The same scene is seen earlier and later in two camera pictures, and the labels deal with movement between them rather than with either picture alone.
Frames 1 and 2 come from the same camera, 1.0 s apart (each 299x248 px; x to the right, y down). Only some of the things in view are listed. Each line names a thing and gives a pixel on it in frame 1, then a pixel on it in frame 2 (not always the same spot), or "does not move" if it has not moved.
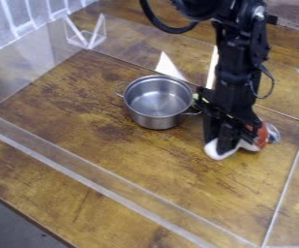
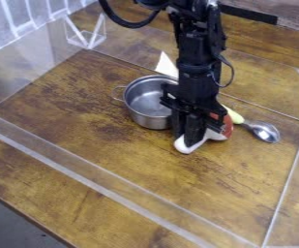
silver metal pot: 158,100 does not move
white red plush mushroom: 245,145 -> 222,134
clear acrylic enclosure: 95,156 does not move
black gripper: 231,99 -> 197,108
